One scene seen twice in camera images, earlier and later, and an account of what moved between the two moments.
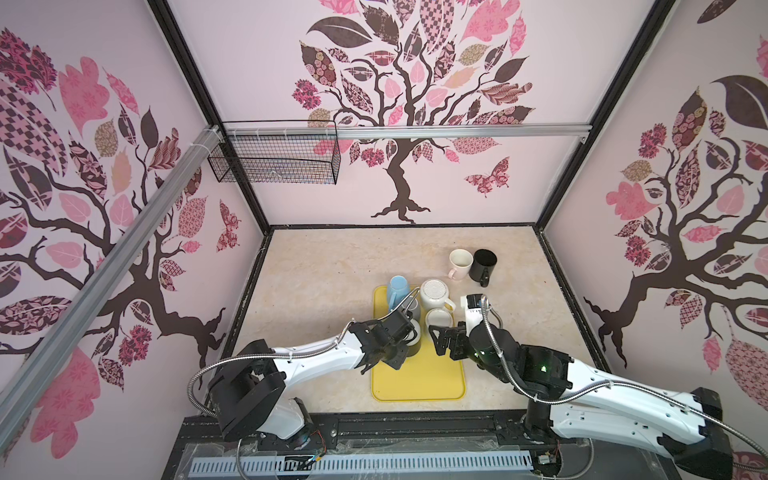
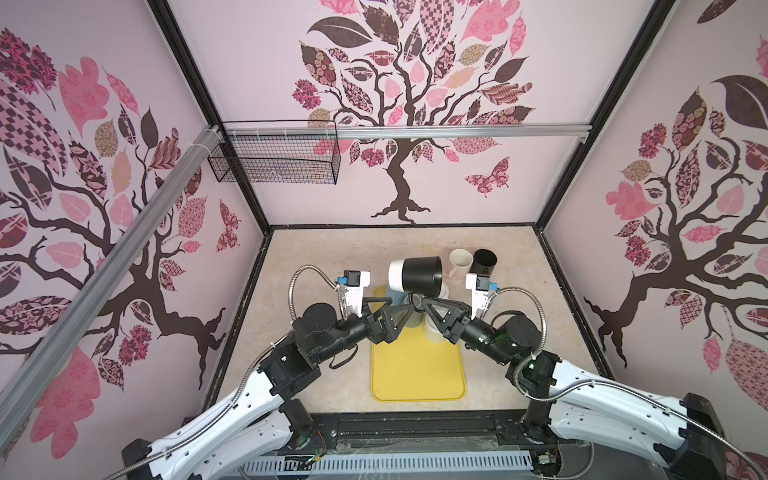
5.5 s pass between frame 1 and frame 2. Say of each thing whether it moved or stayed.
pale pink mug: stayed
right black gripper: moved
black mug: stayed
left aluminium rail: stayed
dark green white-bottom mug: moved
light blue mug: stayed
